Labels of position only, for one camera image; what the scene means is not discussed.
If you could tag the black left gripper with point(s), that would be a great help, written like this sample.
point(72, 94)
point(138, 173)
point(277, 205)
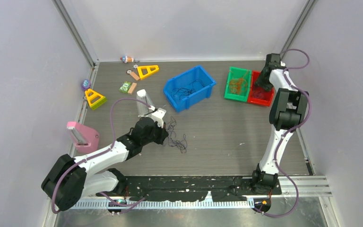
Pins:
point(162, 134)

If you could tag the yellow triangle toy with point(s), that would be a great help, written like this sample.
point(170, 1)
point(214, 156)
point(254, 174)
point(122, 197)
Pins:
point(146, 71)
point(94, 99)

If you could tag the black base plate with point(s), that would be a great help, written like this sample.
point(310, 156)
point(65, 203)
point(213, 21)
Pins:
point(190, 188)

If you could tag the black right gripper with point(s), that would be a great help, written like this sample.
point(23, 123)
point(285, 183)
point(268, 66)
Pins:
point(259, 81)

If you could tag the green plastic bin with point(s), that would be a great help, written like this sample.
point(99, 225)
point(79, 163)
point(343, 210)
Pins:
point(238, 84)

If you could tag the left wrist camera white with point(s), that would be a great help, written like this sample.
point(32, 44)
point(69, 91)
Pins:
point(157, 114)

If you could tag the small figurine toy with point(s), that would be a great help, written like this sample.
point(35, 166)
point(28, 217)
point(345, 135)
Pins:
point(127, 59)

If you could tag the red plastic bin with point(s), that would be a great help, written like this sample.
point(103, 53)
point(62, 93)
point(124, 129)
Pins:
point(258, 95)

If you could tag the yellow triangle toy far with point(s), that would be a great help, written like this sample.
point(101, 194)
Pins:
point(146, 71)

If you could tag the tan strip with ring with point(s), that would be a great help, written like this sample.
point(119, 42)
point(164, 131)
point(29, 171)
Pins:
point(133, 74)

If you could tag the wooden block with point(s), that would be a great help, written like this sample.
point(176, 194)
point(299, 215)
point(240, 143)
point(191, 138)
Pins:
point(132, 88)

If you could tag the green toy block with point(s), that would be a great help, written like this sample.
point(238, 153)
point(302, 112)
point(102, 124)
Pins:
point(125, 87)

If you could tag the purple round toy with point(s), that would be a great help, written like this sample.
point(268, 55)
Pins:
point(85, 85)

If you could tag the yellow triangle toy near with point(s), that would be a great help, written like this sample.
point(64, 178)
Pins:
point(94, 99)

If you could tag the blue plastic bin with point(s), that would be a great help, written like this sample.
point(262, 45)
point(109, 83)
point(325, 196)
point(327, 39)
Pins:
point(189, 88)

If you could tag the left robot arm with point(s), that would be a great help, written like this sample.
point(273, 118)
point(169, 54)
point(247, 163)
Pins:
point(73, 178)

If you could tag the pink metronome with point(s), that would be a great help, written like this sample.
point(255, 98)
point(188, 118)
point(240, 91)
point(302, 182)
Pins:
point(85, 139)

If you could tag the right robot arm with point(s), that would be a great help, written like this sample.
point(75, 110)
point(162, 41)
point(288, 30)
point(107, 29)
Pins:
point(287, 112)

